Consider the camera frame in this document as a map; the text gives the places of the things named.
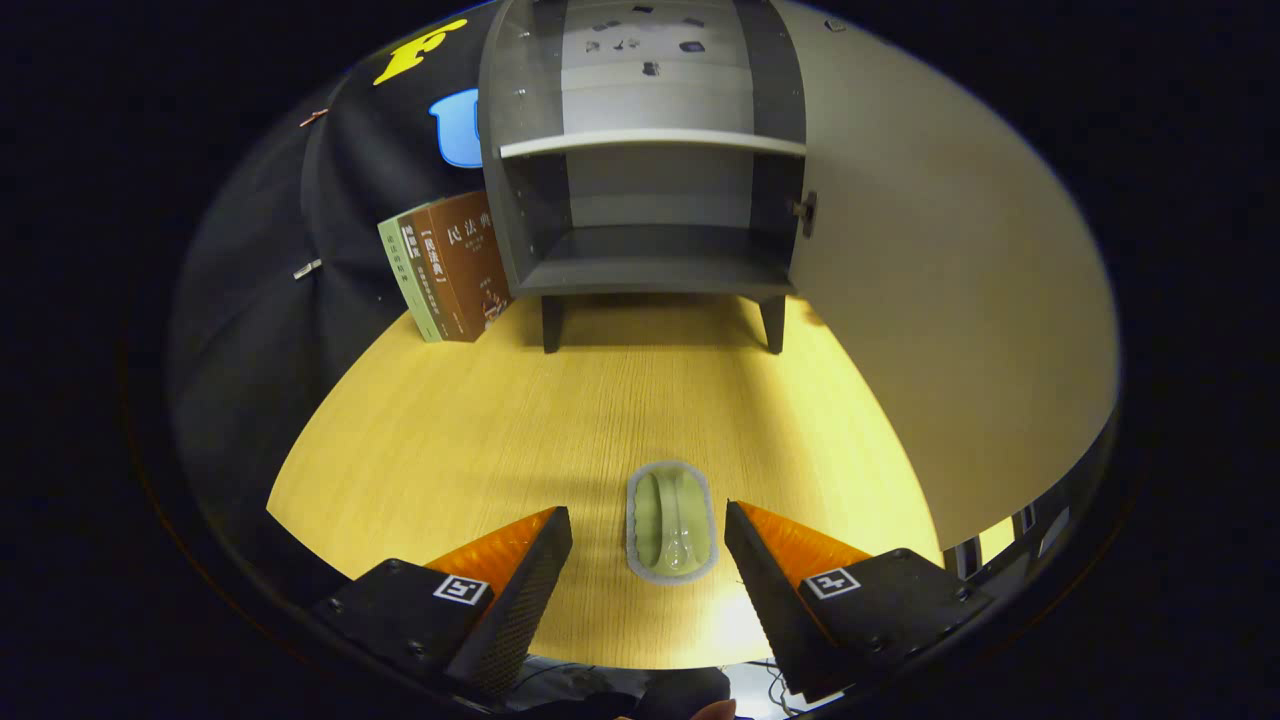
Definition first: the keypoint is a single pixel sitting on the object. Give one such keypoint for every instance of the light green book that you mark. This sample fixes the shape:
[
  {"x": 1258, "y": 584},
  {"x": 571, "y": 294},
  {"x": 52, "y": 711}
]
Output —
[{"x": 392, "y": 262}]

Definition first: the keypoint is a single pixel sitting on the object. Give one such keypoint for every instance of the pale green oval dish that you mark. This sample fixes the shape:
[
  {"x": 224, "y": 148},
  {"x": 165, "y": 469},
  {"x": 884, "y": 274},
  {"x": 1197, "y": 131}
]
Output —
[{"x": 660, "y": 520}]

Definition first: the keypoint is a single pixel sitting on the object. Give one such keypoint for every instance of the reddish cloth clip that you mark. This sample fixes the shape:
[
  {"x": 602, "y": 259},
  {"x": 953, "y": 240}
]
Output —
[{"x": 313, "y": 117}]

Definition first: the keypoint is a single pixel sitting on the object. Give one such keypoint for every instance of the beige cabinet door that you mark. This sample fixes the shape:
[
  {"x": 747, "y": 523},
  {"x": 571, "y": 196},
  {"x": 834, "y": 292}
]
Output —
[{"x": 950, "y": 300}]

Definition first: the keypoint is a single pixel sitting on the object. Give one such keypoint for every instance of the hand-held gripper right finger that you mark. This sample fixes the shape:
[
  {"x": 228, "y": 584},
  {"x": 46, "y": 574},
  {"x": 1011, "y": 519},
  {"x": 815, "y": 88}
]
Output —
[{"x": 775, "y": 610}]

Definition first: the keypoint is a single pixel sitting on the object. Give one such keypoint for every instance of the black backdrop cloth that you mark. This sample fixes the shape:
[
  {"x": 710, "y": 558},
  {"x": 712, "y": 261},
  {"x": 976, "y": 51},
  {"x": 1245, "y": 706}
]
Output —
[{"x": 260, "y": 350}]

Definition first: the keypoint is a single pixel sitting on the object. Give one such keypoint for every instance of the silver cloth clip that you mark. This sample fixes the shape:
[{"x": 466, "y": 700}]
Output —
[{"x": 307, "y": 269}]

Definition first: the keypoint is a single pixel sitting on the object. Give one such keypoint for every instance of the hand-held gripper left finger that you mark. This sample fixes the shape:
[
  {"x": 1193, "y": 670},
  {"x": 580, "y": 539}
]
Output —
[{"x": 525, "y": 610}]

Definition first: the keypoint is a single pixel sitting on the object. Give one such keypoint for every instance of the brown book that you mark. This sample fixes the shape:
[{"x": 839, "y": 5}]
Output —
[{"x": 470, "y": 260}]

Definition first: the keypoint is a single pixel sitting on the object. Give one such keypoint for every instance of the dark grey cabinet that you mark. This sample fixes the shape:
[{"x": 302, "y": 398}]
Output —
[{"x": 650, "y": 260}]

